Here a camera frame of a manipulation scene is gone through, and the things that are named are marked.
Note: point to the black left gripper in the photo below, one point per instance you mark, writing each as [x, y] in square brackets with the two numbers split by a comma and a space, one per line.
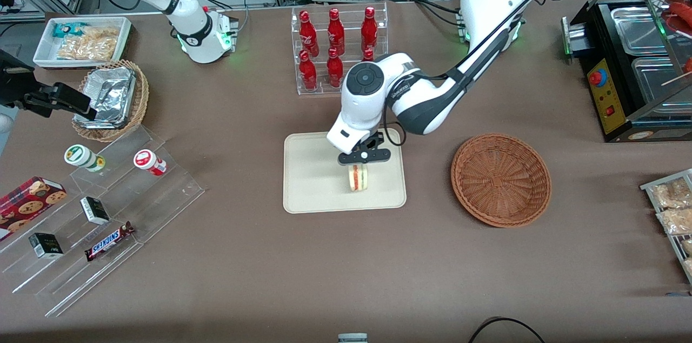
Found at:
[371, 143]

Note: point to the red sausage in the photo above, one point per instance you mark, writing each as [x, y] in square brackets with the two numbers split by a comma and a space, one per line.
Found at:
[681, 12]

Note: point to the beige plastic tray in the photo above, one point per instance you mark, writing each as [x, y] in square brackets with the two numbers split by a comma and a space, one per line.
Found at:
[313, 175]

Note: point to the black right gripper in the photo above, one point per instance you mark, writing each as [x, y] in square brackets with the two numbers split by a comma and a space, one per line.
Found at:
[16, 90]

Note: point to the red emergency stop button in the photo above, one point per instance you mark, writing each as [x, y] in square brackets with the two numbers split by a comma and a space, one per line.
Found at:
[597, 78]

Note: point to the triangle sandwich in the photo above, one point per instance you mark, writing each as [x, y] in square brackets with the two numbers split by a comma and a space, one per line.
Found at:
[358, 179]

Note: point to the grey metal snack rack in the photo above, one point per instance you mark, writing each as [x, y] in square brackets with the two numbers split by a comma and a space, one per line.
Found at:
[649, 186]

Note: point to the clear acrylic stepped display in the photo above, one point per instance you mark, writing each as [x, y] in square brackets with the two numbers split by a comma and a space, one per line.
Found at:
[162, 191]

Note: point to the red cola bottle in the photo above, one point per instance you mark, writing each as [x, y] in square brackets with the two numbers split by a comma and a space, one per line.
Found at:
[368, 54]
[369, 32]
[308, 72]
[335, 34]
[334, 70]
[308, 34]

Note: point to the steel food pan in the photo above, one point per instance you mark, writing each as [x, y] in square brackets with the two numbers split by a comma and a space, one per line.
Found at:
[638, 29]
[654, 78]

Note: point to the snickers chocolate bar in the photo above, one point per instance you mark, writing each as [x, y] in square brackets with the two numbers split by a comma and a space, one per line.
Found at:
[108, 241]

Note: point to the small grey device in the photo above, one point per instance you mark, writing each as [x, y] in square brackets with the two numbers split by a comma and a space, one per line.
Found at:
[352, 338]

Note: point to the clear acrylic bottle rack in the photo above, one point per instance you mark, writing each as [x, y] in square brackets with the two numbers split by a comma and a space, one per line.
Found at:
[351, 13]

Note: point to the small black box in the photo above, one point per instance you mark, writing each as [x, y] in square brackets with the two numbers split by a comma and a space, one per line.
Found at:
[46, 245]
[95, 210]

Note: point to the red lidded white cup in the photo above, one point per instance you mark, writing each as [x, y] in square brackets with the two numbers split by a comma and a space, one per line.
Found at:
[147, 161]

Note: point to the round brown wicker basket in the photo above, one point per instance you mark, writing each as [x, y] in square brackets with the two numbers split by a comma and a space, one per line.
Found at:
[500, 180]

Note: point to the teal snack packet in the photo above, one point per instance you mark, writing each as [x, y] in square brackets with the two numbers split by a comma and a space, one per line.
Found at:
[67, 29]

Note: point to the green lidded white cup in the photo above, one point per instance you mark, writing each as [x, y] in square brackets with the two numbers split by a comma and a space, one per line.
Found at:
[81, 156]

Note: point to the aluminium foil container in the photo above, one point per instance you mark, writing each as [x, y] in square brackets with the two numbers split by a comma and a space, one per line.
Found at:
[108, 97]

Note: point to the oval light wicker basket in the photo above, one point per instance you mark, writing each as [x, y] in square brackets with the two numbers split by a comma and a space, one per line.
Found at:
[138, 99]

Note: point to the black food warmer machine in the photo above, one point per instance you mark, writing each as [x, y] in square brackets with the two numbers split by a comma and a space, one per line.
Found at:
[608, 110]

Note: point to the clear bag of chips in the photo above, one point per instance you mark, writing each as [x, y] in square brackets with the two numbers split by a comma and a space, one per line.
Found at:
[89, 45]

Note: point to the clear bag of fried snack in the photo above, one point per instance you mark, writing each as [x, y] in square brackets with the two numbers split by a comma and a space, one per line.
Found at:
[670, 194]
[687, 246]
[676, 221]
[689, 267]

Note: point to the red tartan cookie box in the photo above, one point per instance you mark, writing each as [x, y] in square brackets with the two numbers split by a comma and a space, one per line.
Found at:
[27, 202]

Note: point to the white rectangular snack bin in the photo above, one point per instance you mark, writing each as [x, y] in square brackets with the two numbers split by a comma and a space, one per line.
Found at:
[43, 56]

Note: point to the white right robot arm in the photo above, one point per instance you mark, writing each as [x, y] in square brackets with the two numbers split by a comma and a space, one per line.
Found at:
[200, 34]

